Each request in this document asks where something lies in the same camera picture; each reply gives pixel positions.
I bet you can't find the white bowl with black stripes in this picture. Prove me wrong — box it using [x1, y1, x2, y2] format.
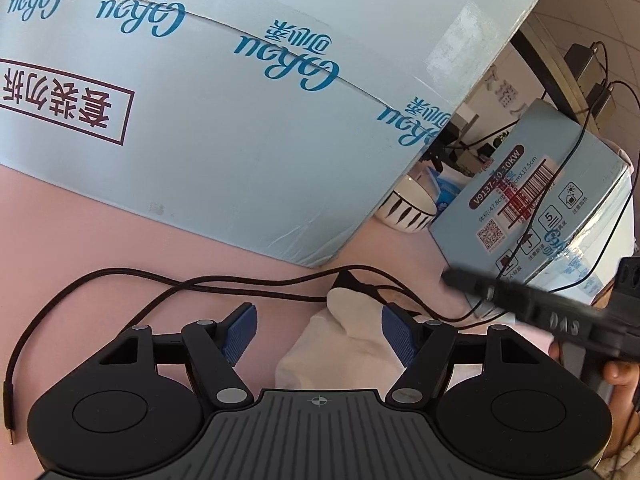
[376, 174, 437, 233]

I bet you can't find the white cloth garment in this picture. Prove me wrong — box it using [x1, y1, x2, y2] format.
[275, 287, 418, 395]

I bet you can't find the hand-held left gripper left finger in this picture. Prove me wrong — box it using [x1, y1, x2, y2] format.
[99, 303, 259, 408]

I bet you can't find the blue tissue pack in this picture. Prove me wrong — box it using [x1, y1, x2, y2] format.
[424, 167, 477, 212]

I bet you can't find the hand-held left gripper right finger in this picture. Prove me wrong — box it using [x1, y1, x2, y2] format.
[381, 304, 544, 407]

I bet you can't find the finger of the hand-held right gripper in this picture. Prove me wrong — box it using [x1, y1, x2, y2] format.
[441, 265, 551, 332]

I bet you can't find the large light blue cardboard box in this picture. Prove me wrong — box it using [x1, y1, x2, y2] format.
[0, 0, 544, 268]

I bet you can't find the dark metal bar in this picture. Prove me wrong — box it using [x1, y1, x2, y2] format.
[510, 29, 603, 137]

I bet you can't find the black power adapter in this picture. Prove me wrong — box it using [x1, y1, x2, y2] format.
[565, 42, 619, 122]

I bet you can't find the black braided cable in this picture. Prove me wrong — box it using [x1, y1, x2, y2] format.
[119, 269, 481, 333]
[2, 267, 351, 447]

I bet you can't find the person's right hand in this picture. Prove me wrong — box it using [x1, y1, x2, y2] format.
[549, 339, 640, 458]

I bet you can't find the thin black cable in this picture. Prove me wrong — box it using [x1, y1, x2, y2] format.
[450, 40, 640, 322]
[545, 160, 637, 297]

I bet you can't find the small light blue labelled box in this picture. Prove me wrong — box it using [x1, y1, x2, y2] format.
[428, 98, 632, 322]

